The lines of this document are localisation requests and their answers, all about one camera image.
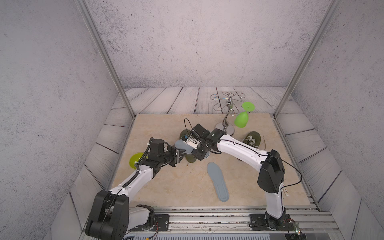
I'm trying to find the aluminium frame post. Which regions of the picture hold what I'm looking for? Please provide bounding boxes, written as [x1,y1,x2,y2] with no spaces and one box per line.
[76,0,136,119]
[273,0,342,119]

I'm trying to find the olive green shoe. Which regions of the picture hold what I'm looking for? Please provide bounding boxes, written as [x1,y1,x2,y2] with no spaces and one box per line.
[241,131,262,149]
[178,130,197,163]

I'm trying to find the metal spoon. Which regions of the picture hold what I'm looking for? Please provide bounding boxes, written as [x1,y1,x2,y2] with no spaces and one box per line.
[282,186,290,197]

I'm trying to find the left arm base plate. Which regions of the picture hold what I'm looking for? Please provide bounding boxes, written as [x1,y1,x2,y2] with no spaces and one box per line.
[127,214,170,233]

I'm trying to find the aluminium rail base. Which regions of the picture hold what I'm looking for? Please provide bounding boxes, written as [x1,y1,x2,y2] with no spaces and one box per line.
[78,206,346,240]

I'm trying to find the grey insole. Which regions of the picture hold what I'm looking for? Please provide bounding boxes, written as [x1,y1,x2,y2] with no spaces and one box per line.
[207,162,230,202]
[175,140,210,161]

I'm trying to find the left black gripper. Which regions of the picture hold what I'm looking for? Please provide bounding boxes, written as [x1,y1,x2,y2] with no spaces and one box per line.
[158,145,186,167]

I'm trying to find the right aluminium frame post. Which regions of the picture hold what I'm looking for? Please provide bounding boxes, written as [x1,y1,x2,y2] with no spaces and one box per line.
[273,0,342,119]

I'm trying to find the silver metal glass stand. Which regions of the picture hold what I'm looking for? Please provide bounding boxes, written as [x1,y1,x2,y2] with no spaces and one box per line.
[210,92,246,136]

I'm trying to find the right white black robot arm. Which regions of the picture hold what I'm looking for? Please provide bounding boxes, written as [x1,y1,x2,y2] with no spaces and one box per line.
[188,124,286,220]

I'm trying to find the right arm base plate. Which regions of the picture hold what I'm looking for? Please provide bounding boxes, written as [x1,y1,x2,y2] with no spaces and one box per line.
[249,214,296,232]

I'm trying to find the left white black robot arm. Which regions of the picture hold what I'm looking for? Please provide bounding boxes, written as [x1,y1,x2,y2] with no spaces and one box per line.
[85,138,186,240]

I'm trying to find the green plastic glass on table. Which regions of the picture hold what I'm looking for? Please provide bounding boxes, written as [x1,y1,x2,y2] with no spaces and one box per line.
[129,152,148,170]

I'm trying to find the hanging green plastic wine glass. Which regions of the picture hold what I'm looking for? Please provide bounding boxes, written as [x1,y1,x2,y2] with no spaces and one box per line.
[234,102,255,128]

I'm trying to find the left aluminium frame post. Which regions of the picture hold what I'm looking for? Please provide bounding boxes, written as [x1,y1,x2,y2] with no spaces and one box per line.
[76,0,136,119]

